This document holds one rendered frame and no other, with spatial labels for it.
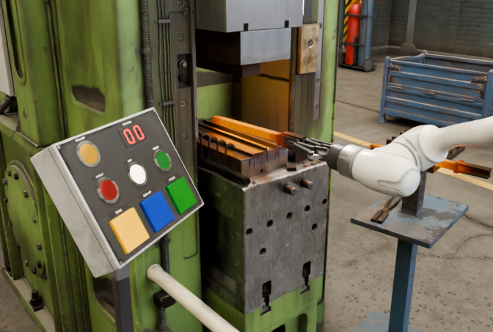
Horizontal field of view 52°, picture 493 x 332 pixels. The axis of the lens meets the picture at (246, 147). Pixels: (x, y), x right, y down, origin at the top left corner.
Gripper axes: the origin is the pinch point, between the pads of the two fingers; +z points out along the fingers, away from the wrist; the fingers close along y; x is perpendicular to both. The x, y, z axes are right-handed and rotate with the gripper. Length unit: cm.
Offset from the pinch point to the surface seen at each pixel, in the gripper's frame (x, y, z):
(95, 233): -1, -70, -15
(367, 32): -42, 606, 431
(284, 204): -22.6, 0.6, 3.3
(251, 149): -5.0, -5.6, 12.9
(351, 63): -98, 603, 459
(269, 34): 31.1, -1.5, 9.9
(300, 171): -12.9, 7.5, 3.5
